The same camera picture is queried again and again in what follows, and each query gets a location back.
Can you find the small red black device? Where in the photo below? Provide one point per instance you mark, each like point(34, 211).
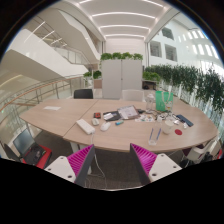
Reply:
point(97, 115)

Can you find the teal marker pen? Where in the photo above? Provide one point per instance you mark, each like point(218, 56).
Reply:
point(119, 122)

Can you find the ceiling light strips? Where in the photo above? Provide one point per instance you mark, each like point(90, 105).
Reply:
point(123, 14)

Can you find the flat round red coaster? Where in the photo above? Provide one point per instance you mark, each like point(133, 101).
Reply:
point(178, 132)

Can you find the white power strip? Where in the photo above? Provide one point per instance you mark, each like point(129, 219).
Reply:
point(85, 126)

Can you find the black flat case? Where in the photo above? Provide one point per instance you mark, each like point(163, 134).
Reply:
point(115, 117)

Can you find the colourful sticker sheet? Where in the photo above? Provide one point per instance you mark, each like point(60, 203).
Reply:
point(145, 118)

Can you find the red chair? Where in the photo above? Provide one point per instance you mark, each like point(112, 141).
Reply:
point(45, 159)

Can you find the white computer mouse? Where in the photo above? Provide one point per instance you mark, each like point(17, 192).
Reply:
point(105, 126)

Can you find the brown planter with plants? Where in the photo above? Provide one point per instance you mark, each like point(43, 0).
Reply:
point(96, 76)

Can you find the clear plastic water bottle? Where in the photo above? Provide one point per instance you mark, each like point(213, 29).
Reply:
point(154, 135)

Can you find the white cabinet with plants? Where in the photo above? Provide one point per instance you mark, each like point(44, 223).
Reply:
point(121, 78)

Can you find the white chair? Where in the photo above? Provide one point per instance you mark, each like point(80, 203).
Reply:
point(132, 95)
point(200, 152)

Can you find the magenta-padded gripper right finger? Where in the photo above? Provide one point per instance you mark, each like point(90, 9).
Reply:
point(163, 166)

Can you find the small white charger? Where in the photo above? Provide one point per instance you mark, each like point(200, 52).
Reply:
point(95, 121)

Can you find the open booklet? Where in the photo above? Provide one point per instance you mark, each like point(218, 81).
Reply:
point(128, 112)

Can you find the glass railing wooden handrail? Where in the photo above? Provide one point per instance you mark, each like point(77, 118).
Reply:
point(30, 91)

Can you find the black chair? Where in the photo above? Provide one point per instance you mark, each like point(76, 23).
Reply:
point(83, 94)

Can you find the white paper sheet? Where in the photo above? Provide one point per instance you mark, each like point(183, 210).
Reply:
point(52, 108)

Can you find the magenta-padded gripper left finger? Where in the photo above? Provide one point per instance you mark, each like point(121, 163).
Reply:
point(58, 168)

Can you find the green tote bag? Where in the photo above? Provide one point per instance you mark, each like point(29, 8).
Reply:
point(161, 100)

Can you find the green hedge plant row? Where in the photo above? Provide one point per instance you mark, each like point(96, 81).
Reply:
point(193, 80)

